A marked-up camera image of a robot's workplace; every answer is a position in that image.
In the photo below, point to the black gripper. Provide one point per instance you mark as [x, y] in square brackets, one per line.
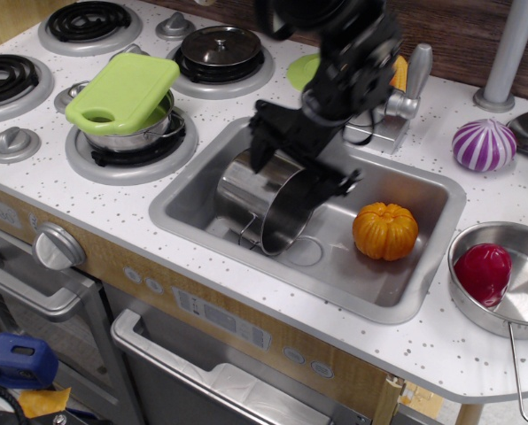
[302, 135]

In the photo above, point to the tall steel pot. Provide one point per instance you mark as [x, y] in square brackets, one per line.
[253, 205]

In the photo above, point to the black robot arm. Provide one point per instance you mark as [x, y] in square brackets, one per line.
[359, 44]

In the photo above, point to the steel sink basin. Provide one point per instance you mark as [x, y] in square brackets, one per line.
[324, 260]

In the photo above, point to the small steel pot on burner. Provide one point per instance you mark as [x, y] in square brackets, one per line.
[163, 123]

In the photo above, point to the dark steel pot lid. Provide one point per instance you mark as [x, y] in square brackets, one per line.
[220, 46]

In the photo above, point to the front burner under pot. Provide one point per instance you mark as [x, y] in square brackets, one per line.
[165, 157]

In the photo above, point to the green plastic plate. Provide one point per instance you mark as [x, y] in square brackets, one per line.
[301, 71]

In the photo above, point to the silver toy faucet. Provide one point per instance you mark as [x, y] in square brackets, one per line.
[384, 128]

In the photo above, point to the orange toy pumpkin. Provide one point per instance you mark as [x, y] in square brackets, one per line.
[387, 232]

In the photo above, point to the yellow toy corn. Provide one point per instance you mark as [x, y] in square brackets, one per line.
[400, 77]

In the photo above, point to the grey stove knob top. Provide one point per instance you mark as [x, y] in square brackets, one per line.
[174, 28]

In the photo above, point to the grey stove knob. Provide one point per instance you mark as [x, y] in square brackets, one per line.
[174, 28]
[66, 96]
[18, 144]

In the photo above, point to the green plastic cutting board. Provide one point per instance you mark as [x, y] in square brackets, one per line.
[120, 99]

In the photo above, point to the purple striped toy onion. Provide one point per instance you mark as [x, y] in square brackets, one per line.
[484, 145]

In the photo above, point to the grey vertical pole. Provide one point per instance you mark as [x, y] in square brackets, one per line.
[496, 95]

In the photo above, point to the red toy fruit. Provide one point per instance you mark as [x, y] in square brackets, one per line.
[484, 271]

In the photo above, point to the grey stove knob middle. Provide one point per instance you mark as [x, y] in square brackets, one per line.
[66, 96]

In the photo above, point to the silver oven dial knob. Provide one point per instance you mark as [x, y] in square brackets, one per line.
[56, 249]

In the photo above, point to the back left black burner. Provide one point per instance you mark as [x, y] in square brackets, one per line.
[89, 28]

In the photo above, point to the black burner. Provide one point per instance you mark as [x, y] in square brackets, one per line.
[25, 83]
[89, 28]

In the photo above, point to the grey stove knob left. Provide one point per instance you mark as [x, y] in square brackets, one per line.
[18, 144]

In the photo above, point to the far left black burner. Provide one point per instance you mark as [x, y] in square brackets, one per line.
[25, 83]

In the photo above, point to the blue clamp tool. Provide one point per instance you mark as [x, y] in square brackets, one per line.
[26, 363]

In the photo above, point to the yellow tape piece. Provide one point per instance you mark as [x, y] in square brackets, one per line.
[36, 403]

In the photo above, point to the dishwasher door handle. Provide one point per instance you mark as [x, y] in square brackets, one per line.
[184, 376]

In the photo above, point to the oven door handle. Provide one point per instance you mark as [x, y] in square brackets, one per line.
[55, 296]

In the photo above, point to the steel pan with handle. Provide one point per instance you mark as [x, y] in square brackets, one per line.
[510, 317]

